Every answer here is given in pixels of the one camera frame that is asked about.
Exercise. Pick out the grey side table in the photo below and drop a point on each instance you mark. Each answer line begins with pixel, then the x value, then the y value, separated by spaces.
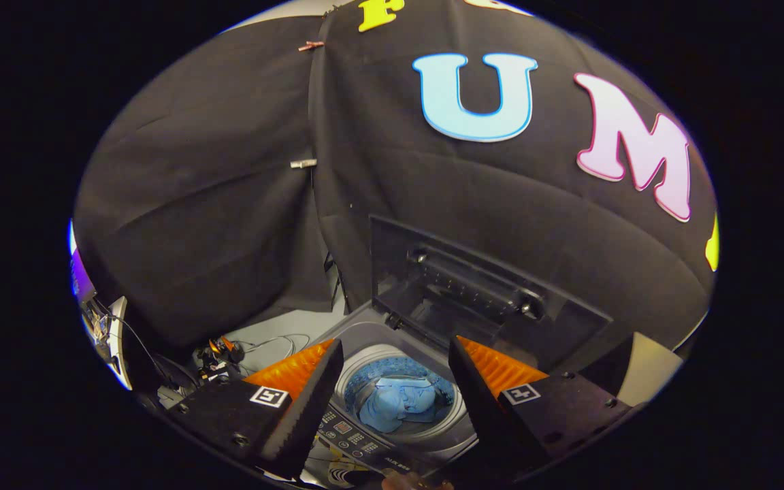
pixel 647 367

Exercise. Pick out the white panel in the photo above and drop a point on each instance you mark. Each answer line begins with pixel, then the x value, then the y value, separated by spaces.
pixel 118 340

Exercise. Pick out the light blue garment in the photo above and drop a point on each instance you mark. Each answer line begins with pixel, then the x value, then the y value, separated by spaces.
pixel 399 405

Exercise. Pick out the purple lit screen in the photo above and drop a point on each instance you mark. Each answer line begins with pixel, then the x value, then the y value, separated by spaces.
pixel 79 275

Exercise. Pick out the dark washing machine lid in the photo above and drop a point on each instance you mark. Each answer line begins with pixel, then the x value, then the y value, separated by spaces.
pixel 474 286

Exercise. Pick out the red clip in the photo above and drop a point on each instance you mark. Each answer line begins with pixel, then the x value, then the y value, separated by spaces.
pixel 310 45

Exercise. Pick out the black backdrop cloth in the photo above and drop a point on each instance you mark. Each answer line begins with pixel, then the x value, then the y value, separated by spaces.
pixel 229 204

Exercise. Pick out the white clip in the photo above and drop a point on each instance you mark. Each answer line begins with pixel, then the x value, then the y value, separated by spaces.
pixel 303 163

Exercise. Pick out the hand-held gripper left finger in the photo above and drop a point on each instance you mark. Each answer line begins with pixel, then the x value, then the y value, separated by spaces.
pixel 310 401

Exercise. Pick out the black orange device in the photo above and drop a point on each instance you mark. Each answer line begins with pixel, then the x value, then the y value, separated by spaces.
pixel 218 352

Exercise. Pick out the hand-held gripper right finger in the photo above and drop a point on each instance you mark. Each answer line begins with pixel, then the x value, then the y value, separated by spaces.
pixel 480 398

